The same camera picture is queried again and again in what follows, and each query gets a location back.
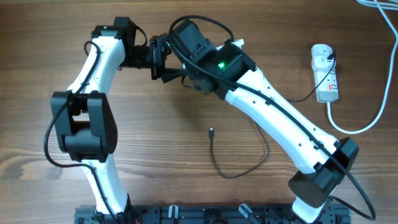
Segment white cables at corner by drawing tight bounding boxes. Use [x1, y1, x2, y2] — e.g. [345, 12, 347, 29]
[356, 0, 398, 11]

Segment black USB charging cable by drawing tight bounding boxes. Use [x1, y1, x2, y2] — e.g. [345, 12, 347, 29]
[209, 51, 336, 180]

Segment white USB charger plug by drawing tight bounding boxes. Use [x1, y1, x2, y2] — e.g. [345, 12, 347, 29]
[312, 53, 335, 72]

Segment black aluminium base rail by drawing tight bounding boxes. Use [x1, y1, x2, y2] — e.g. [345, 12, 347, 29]
[73, 202, 351, 224]

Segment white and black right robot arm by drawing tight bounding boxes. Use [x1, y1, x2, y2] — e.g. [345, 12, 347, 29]
[168, 16, 359, 223]

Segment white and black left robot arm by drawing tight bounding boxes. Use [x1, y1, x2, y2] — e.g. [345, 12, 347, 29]
[44, 17, 182, 223]

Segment white power strip cord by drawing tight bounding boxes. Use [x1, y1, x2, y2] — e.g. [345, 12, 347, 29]
[326, 0, 398, 135]

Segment white power strip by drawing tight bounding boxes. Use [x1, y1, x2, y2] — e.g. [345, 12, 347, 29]
[311, 44, 339, 103]

